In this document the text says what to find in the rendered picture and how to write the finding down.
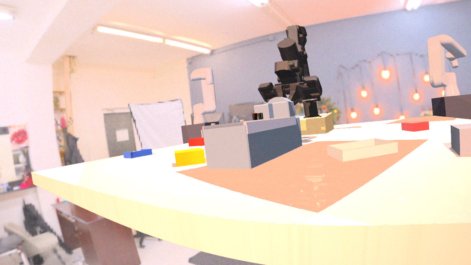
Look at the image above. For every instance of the blue rectangular block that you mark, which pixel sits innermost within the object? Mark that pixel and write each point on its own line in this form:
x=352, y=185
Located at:
x=135, y=154

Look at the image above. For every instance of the red rectangular block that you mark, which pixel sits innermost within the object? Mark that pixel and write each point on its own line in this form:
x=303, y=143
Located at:
x=415, y=126
x=196, y=142

